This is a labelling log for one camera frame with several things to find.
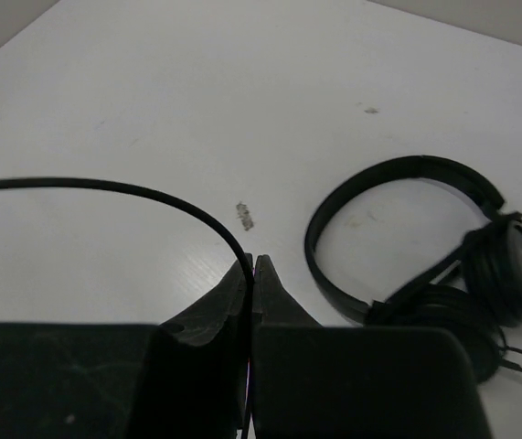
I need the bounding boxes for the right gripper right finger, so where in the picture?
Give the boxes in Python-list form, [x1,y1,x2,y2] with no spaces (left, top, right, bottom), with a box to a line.
[250,255,492,438]

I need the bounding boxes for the black headphones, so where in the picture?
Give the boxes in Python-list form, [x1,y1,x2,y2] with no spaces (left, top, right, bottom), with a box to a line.
[302,155,522,381]

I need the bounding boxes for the thin black audio cable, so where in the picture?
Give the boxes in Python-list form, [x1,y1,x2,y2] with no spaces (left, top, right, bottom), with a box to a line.
[0,177,257,439]

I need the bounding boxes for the small brown debris piece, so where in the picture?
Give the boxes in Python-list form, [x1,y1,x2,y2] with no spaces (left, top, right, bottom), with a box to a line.
[236,201,254,231]

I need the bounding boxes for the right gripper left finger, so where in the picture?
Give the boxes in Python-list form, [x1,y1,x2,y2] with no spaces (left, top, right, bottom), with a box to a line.
[0,259,253,438]

